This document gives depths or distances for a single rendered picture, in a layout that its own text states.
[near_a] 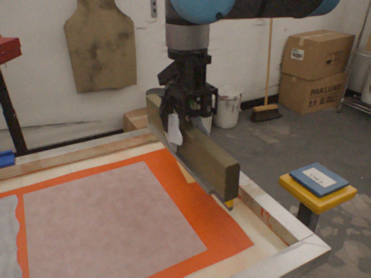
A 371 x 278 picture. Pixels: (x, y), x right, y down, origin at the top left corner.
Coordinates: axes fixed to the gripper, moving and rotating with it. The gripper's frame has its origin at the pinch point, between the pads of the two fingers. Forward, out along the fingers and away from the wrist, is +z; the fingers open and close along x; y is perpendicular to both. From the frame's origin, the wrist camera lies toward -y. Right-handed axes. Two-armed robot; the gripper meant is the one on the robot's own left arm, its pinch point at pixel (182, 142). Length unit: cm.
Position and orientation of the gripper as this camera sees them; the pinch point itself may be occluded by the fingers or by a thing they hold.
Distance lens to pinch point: 63.2
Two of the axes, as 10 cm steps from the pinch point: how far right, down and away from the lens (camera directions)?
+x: 8.8, -2.4, 4.0
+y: 4.7, 4.4, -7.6
